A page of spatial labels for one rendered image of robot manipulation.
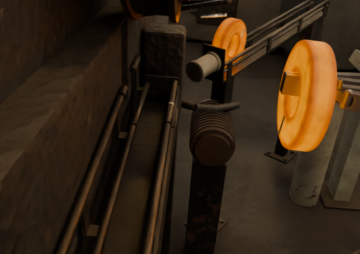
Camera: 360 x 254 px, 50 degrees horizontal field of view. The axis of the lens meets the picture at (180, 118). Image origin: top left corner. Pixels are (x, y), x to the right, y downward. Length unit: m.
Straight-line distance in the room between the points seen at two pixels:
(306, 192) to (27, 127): 1.41
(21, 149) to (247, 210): 1.35
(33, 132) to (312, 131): 0.33
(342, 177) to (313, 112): 1.23
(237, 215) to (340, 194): 0.46
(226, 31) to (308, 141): 0.63
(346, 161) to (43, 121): 1.43
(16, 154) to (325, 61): 0.37
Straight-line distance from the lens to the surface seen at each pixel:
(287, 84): 0.55
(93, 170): 0.52
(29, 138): 0.35
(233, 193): 1.69
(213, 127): 1.06
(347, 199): 1.80
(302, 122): 0.51
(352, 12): 2.89
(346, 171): 1.71
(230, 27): 1.12
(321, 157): 1.58
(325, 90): 0.50
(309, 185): 1.65
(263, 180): 1.80
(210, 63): 1.07
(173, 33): 0.91
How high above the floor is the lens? 1.05
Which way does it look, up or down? 28 degrees down
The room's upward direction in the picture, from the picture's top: 4 degrees clockwise
